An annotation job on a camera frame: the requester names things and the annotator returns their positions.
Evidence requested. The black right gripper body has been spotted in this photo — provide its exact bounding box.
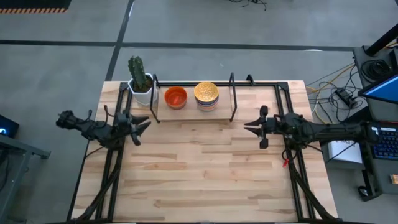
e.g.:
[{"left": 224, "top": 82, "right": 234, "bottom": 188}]
[{"left": 260, "top": 105, "right": 285, "bottom": 150}]

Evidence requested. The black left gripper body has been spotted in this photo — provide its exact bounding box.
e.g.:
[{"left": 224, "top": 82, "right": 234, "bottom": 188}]
[{"left": 115, "top": 111, "right": 141, "bottom": 146}]

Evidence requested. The orange translucent plastic bowl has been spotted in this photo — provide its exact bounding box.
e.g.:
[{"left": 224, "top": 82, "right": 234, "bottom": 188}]
[{"left": 164, "top": 85, "right": 188, "bottom": 110}]

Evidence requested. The blue radial striped ceramic bowl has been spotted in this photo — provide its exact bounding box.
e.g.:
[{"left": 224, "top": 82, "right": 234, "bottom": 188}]
[{"left": 195, "top": 98, "right": 218, "bottom": 107}]

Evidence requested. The orange yellow patterned ceramic bowl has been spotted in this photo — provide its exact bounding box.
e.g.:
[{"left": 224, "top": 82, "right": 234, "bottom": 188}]
[{"left": 193, "top": 81, "right": 220, "bottom": 104}]

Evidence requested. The black metal wooden board shelf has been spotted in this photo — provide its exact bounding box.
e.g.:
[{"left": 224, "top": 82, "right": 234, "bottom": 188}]
[{"left": 149, "top": 72, "right": 239, "bottom": 124}]

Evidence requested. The white hexagonal plant pot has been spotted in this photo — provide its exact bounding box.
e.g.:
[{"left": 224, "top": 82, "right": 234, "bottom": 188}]
[{"left": 127, "top": 73, "right": 155, "bottom": 106}]

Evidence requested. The green cactus plant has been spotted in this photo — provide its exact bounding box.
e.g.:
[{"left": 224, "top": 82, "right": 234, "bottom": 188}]
[{"left": 127, "top": 55, "right": 149, "bottom": 91}]

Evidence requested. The white paper sheet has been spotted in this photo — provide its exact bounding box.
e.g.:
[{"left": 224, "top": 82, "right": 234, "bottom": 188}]
[{"left": 328, "top": 139, "right": 363, "bottom": 164}]

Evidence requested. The black power adapter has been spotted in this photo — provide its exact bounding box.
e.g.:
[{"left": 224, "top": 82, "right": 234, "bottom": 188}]
[{"left": 335, "top": 88, "right": 358, "bottom": 108}]

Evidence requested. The laptop with blue screen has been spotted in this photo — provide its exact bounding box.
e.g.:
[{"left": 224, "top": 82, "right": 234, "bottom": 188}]
[{"left": 357, "top": 73, "right": 398, "bottom": 124}]

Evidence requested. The grey metal cart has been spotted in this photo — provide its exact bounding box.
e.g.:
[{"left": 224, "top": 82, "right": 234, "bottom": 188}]
[{"left": 0, "top": 133, "right": 51, "bottom": 220}]

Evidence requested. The black computer keyboard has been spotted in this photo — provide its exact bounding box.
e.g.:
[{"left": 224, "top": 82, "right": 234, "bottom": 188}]
[{"left": 371, "top": 126, "right": 398, "bottom": 160}]

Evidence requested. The black device with blue light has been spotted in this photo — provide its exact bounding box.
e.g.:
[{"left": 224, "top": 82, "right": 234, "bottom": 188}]
[{"left": 0, "top": 114, "right": 20, "bottom": 139}]

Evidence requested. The grey side desk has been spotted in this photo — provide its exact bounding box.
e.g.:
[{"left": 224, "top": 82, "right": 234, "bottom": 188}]
[{"left": 320, "top": 45, "right": 398, "bottom": 202}]

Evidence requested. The black diagonal pole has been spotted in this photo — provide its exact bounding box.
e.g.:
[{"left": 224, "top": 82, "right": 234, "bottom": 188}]
[{"left": 366, "top": 23, "right": 398, "bottom": 57}]

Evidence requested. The black yellow hazard striped mat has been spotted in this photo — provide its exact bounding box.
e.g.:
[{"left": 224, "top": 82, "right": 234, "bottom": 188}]
[{"left": 0, "top": 0, "right": 72, "bottom": 14}]

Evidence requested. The black aluminium table frame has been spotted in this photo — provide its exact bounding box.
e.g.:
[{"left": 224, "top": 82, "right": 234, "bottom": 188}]
[{"left": 67, "top": 80, "right": 338, "bottom": 224}]

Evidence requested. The yellow floor cable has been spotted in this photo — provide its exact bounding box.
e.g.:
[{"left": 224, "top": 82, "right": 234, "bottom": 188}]
[{"left": 306, "top": 63, "right": 357, "bottom": 94}]

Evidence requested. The coiled black cable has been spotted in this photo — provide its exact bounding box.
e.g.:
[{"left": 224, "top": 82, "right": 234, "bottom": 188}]
[{"left": 362, "top": 58, "right": 392, "bottom": 82}]

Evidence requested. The black floor cable bundle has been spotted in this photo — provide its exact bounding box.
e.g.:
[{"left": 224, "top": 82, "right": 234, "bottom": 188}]
[{"left": 229, "top": 0, "right": 268, "bottom": 12}]

